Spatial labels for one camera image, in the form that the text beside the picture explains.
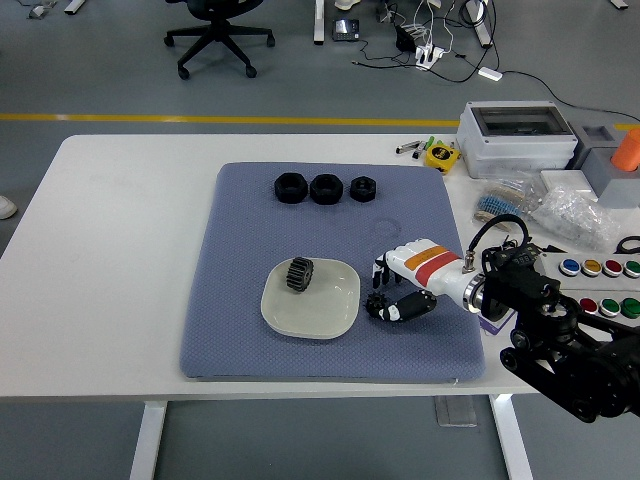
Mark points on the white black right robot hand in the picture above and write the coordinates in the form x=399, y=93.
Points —
x=432, y=272

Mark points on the small black gear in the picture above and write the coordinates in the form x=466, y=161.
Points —
x=372, y=301

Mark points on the large black gear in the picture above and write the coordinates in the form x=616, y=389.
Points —
x=299, y=275

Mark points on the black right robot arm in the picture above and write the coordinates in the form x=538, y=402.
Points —
x=530, y=290

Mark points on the small black hex nut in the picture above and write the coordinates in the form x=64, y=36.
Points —
x=363, y=189

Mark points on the large black hex nut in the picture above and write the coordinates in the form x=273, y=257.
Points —
x=326, y=189
x=290, y=188

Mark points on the white flat box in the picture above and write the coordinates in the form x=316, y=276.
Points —
x=565, y=182

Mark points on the purple white label card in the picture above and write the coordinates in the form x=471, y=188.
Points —
x=492, y=326

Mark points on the clear bag of resistors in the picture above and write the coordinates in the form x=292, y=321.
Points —
x=500, y=200

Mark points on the yellow tape measure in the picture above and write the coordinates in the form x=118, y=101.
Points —
x=440, y=156

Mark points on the white square plate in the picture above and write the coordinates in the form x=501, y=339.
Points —
x=320, y=310

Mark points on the green black marker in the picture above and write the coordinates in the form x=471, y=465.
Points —
x=424, y=147

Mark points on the silver black pen tool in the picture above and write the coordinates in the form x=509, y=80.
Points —
x=406, y=147

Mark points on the blue push button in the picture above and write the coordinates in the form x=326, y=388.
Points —
x=570, y=266

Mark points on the grey floor plate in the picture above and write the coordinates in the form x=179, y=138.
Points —
x=455, y=411

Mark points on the clear bag of small parts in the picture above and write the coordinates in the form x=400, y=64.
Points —
x=575, y=215

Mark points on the yellow push button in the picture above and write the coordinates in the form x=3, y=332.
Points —
x=591, y=267

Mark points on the red push button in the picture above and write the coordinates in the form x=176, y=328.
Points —
x=612, y=268
x=589, y=305

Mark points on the grey button panel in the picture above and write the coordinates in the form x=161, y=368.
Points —
x=600, y=286

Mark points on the green push button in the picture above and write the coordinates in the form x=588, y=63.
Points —
x=609, y=307
x=630, y=308
x=632, y=269

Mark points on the white table leg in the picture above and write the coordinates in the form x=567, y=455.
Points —
x=510, y=440
x=147, y=440

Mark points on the blue-grey quilted mat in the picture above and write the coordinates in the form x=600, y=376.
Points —
x=240, y=250

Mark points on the grey block with square recess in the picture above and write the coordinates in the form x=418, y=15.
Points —
x=587, y=142

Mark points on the large grey block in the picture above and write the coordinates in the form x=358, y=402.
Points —
x=620, y=187

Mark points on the white power adapter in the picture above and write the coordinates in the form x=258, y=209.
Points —
x=490, y=73

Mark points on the white power strip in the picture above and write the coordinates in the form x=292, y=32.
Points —
x=429, y=56

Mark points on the orange cylinder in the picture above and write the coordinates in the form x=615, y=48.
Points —
x=627, y=150

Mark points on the black power brick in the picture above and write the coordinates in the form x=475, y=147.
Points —
x=405, y=37

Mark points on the white desk leg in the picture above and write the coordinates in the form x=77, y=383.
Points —
x=481, y=25
x=319, y=22

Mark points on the black office chair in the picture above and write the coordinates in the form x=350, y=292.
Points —
x=215, y=30

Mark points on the white shoe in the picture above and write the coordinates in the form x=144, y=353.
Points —
x=7, y=207

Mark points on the grey electrical enclosure box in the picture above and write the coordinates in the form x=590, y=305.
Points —
x=515, y=150

